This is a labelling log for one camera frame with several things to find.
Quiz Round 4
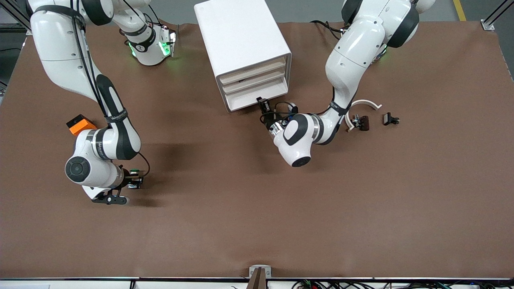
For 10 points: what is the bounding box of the orange and black block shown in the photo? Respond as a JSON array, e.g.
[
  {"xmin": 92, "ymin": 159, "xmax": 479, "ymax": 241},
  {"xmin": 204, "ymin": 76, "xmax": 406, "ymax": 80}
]
[{"xmin": 66, "ymin": 114, "xmax": 98, "ymax": 136}]

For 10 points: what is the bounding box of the brown table cover mat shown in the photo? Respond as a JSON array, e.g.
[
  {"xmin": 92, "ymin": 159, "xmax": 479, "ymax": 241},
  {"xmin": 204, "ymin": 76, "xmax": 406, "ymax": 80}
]
[{"xmin": 0, "ymin": 21, "xmax": 514, "ymax": 279}]

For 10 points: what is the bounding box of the small brown black component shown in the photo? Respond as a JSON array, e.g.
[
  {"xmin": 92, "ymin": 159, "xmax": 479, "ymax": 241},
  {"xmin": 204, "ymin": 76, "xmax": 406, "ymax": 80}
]
[{"xmin": 352, "ymin": 115, "xmax": 370, "ymax": 132}]

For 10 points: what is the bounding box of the black table edge strip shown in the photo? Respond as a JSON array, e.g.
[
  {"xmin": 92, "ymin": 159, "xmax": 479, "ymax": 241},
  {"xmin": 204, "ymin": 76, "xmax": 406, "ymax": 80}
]
[{"xmin": 0, "ymin": 276, "xmax": 514, "ymax": 281}]

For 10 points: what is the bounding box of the white panel below table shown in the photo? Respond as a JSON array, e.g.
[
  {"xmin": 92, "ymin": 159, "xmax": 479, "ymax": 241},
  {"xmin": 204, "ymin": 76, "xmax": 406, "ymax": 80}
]
[{"xmin": 0, "ymin": 281, "xmax": 133, "ymax": 289}]

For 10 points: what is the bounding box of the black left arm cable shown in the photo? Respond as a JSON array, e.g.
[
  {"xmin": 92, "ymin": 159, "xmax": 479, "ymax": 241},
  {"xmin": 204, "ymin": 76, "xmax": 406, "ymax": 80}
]
[{"xmin": 260, "ymin": 88, "xmax": 359, "ymax": 130}]

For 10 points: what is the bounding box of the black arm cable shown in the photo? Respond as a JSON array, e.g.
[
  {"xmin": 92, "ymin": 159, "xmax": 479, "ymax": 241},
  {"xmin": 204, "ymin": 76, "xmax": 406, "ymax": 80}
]
[
  {"xmin": 68, "ymin": 6, "xmax": 151, "ymax": 179},
  {"xmin": 260, "ymin": 88, "xmax": 359, "ymax": 130}
]

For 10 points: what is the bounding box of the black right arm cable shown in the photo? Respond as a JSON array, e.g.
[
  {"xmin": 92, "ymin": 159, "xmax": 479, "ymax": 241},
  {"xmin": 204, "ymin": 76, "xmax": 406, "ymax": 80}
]
[{"xmin": 68, "ymin": 6, "xmax": 151, "ymax": 179}]

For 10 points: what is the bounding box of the white curved plastic ring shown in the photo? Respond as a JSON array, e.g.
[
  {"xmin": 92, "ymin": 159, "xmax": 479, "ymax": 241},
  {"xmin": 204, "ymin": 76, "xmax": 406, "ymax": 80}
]
[{"xmin": 345, "ymin": 100, "xmax": 382, "ymax": 132}]

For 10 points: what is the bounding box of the black base cable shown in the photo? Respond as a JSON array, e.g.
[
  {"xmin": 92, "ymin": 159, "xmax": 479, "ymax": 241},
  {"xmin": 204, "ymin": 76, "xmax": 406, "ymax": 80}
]
[{"xmin": 310, "ymin": 19, "xmax": 344, "ymax": 41}]

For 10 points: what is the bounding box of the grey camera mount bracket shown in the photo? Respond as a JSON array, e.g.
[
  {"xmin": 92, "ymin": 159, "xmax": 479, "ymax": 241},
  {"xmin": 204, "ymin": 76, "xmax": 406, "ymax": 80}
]
[{"xmin": 249, "ymin": 265, "xmax": 272, "ymax": 279}]

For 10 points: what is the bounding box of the bundle of cables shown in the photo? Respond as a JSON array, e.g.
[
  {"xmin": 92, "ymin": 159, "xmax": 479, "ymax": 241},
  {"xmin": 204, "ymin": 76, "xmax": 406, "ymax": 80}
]
[{"xmin": 291, "ymin": 280, "xmax": 514, "ymax": 289}]

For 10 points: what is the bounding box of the aluminium frame profile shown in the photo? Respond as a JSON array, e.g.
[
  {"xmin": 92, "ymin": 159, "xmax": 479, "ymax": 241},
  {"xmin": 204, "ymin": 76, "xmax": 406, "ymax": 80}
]
[
  {"xmin": 481, "ymin": 0, "xmax": 514, "ymax": 31},
  {"xmin": 0, "ymin": 0, "xmax": 33, "ymax": 33}
]

